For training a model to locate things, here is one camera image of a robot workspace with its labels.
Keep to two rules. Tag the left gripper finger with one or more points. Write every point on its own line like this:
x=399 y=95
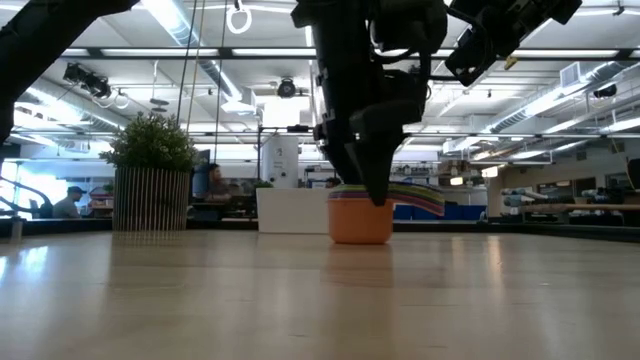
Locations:
x=347 y=162
x=382 y=150

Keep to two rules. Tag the small purple measuring cup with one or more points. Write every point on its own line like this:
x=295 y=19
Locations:
x=337 y=186

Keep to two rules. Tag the blue plastic measuring cup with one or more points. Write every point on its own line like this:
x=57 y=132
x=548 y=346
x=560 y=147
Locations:
x=337 y=188

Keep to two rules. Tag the green plastic measuring cup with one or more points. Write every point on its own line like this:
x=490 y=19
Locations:
x=337 y=191

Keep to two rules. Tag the yellow plastic measuring cup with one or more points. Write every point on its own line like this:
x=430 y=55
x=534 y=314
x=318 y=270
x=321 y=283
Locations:
x=337 y=194

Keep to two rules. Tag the orange plastic measuring cup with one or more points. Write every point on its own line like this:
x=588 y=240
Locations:
x=360 y=225

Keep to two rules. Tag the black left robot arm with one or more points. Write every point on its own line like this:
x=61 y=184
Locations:
x=40 y=40

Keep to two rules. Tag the white plastic basket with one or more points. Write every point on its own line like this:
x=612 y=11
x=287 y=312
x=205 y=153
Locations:
x=290 y=210

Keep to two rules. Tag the person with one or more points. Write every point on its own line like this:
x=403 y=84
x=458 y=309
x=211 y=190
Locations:
x=333 y=183
x=70 y=205
x=217 y=180

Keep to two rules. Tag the white cylindrical tank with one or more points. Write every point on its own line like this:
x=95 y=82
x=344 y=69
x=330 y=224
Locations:
x=280 y=160

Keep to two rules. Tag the black ceiling spotlight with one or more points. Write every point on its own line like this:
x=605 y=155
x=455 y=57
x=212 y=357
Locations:
x=87 y=80
x=606 y=91
x=286 y=88

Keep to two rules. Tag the wooden workbench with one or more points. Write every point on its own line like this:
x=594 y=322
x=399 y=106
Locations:
x=575 y=206

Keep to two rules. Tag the green plant in striped pot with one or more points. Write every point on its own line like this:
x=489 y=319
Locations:
x=150 y=200

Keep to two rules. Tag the black led light bar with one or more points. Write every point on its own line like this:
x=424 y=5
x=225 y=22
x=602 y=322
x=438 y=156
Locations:
x=150 y=52

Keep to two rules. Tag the black metal rack frame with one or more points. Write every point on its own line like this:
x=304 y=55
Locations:
x=290 y=129

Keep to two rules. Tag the black aluminium table frame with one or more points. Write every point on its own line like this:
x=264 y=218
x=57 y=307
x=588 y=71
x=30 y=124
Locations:
x=225 y=225

